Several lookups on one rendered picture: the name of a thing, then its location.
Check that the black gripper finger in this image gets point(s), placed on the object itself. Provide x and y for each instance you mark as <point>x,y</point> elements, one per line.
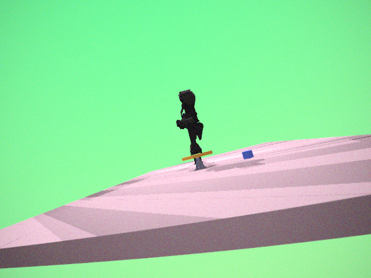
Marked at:
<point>193,130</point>
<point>199,132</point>

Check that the blue block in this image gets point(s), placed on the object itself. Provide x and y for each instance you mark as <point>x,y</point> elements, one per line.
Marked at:
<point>247,154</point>

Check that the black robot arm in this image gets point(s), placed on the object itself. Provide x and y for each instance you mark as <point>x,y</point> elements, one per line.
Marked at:
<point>187,98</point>

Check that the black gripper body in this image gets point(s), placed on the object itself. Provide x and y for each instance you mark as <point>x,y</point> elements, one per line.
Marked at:
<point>191,119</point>

